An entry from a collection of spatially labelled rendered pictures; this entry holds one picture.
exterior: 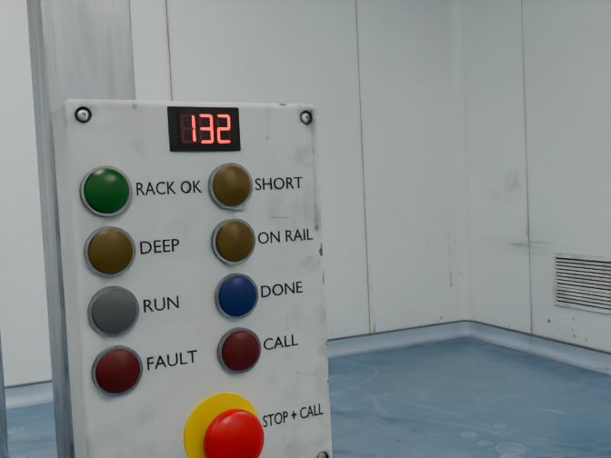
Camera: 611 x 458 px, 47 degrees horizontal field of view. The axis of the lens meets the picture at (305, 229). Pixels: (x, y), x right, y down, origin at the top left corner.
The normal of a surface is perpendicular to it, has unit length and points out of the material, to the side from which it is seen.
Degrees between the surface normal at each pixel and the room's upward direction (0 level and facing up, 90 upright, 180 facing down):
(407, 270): 90
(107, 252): 90
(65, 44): 90
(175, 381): 90
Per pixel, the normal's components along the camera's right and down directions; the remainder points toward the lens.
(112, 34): 0.49, 0.02
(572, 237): -0.91, 0.07
